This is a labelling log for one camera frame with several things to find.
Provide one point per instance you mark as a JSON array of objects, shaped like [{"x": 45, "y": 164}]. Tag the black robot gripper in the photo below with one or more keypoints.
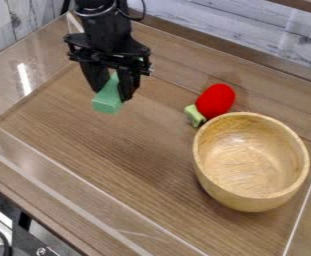
[{"x": 106, "y": 46}]

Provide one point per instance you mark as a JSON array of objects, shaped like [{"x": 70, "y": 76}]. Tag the green rectangular block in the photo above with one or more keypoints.
[{"x": 106, "y": 100}]

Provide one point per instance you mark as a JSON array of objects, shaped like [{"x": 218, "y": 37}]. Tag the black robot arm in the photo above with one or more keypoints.
[{"x": 102, "y": 7}]

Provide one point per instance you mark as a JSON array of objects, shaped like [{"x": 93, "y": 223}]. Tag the light wooden bowl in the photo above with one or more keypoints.
[{"x": 252, "y": 161}]

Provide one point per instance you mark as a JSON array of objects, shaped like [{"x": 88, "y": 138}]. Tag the small green block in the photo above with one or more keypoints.
[{"x": 196, "y": 117}]

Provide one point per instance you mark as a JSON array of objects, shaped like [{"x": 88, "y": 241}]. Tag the red plush ball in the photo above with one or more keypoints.
[{"x": 216, "y": 101}]

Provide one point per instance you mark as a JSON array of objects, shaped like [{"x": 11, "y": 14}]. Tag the clear acrylic front barrier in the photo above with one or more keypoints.
[{"x": 101, "y": 226}]

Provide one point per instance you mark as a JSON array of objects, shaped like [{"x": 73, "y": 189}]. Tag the black table leg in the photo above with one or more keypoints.
[{"x": 21, "y": 226}]

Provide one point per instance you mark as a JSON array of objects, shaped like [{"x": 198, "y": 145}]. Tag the clear acrylic corner bracket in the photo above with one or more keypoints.
[{"x": 73, "y": 23}]

